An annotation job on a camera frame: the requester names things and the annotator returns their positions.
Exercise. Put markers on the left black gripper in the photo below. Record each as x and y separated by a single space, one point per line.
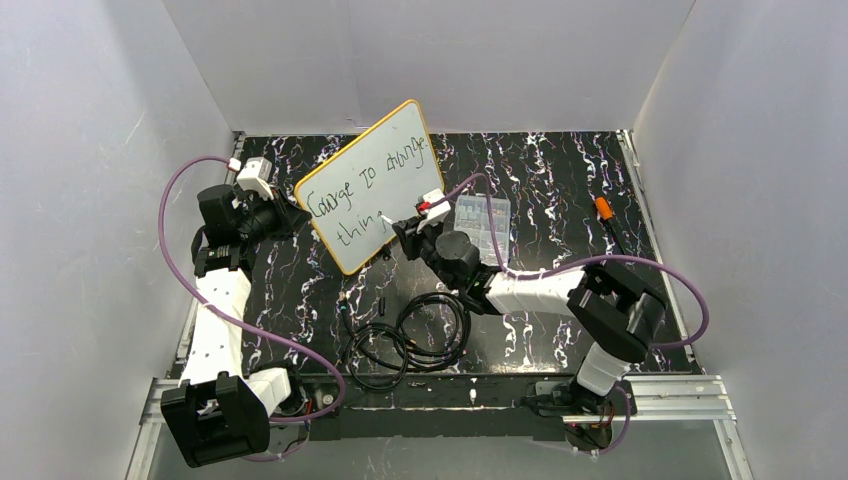
285 214

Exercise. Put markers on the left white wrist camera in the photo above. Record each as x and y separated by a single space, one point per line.
253 178

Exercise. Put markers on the clear plastic screw box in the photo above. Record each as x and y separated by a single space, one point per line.
485 231

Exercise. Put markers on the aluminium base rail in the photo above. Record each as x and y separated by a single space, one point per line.
470 426

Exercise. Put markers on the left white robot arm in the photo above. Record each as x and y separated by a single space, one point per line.
219 411

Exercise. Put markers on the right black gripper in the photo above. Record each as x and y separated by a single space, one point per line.
409 231

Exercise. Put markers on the yellow framed whiteboard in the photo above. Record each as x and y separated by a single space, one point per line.
381 174

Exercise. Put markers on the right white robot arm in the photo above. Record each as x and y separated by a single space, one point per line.
620 311

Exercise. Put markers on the orange handled screwdriver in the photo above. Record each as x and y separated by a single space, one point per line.
607 219

